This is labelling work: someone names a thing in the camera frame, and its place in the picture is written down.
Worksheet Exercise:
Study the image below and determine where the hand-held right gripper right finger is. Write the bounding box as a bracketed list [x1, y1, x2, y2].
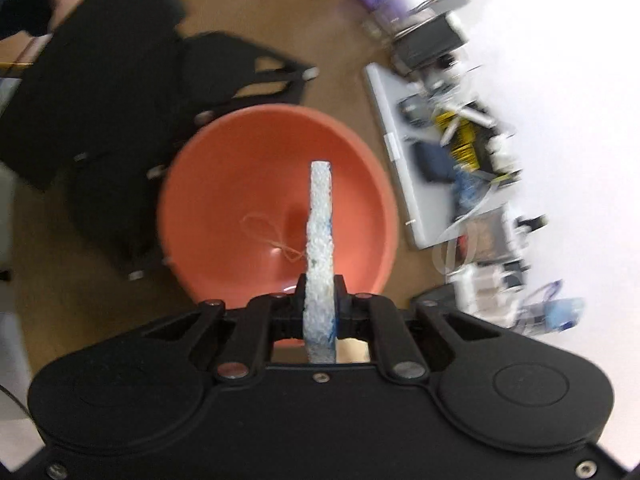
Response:
[334, 274, 501, 381]

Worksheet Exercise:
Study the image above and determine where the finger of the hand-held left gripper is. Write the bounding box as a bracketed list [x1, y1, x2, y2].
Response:
[64, 152, 175, 282]
[177, 31, 320, 128]

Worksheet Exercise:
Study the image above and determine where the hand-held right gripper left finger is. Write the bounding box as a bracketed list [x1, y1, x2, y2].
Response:
[142, 274, 307, 381]

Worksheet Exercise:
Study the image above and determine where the white sponge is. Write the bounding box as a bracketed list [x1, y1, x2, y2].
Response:
[303, 160, 339, 365]

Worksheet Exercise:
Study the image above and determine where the orange bowl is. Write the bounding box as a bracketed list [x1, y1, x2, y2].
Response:
[157, 104, 401, 351]

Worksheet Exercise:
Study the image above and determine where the silver laptop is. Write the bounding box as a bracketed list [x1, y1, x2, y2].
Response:
[363, 62, 466, 251]

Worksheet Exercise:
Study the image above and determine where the dark blue pouch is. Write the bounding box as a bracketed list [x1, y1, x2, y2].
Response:
[411, 140, 457, 184]

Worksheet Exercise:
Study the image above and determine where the yellow and black package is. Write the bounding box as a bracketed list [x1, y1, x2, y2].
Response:
[436, 109, 483, 173]

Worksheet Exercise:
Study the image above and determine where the black box device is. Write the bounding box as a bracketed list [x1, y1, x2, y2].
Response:
[394, 14, 470, 70]

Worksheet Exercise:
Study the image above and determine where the beige string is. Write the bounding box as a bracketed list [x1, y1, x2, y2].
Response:
[242, 212, 307, 263]

